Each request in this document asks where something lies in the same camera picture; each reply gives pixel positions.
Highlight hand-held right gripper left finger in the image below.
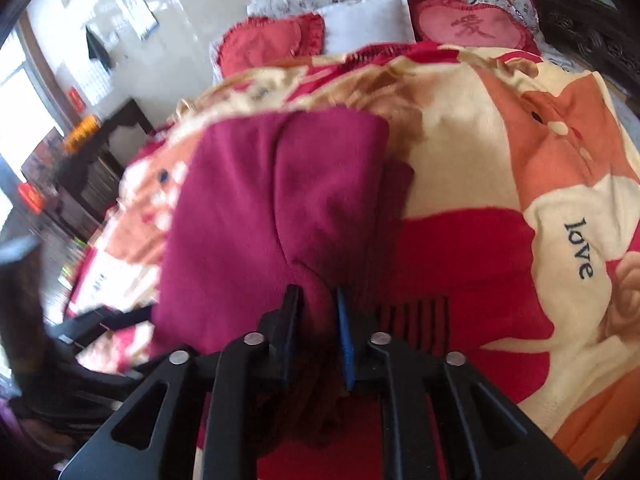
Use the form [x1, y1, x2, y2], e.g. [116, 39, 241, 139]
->
[59, 284, 305, 480]

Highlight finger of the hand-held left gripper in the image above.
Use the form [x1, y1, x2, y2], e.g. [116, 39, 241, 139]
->
[49, 304, 154, 347]

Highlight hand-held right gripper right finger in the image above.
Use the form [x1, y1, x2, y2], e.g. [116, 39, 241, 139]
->
[334, 287, 584, 480]

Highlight maroon fleece pants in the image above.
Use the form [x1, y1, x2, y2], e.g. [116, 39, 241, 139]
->
[149, 109, 417, 457]

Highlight person's left forearm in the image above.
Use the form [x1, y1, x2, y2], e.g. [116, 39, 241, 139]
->
[0, 392, 61, 480]

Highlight green packets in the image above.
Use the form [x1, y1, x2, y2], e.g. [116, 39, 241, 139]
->
[57, 237, 92, 292]

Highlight red plastic container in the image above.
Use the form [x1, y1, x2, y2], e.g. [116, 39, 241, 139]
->
[17, 182, 47, 212]

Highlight dark wooden desk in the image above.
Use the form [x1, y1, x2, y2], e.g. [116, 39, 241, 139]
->
[54, 97, 157, 227]

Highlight framed picture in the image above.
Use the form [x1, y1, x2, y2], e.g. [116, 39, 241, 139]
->
[20, 127, 65, 182]

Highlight printed red cream blanket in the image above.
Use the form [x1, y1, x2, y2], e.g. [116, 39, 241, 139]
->
[64, 42, 640, 480]

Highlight orange object on desk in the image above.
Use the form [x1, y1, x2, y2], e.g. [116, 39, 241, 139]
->
[62, 114, 102, 155]

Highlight window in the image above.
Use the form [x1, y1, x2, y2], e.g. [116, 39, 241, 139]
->
[0, 24, 72, 211]

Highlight small red heart pillow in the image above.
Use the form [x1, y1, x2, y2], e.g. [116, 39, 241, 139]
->
[216, 16, 307, 80]

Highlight white pillow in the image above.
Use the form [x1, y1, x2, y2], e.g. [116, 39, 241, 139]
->
[315, 0, 417, 56]

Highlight large red heart pillow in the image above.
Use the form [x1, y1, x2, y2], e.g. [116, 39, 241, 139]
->
[407, 0, 544, 57]

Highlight dark carved wooden headboard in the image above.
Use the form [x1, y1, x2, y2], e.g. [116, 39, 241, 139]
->
[509, 0, 640, 107]

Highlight white wall sheet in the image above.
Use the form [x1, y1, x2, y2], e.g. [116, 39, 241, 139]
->
[82, 67, 115, 105]

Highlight black wall-mounted object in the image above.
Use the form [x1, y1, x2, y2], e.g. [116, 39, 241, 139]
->
[84, 24, 116, 73]

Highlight wall calendar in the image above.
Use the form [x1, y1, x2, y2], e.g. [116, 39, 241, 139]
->
[112, 0, 161, 43]

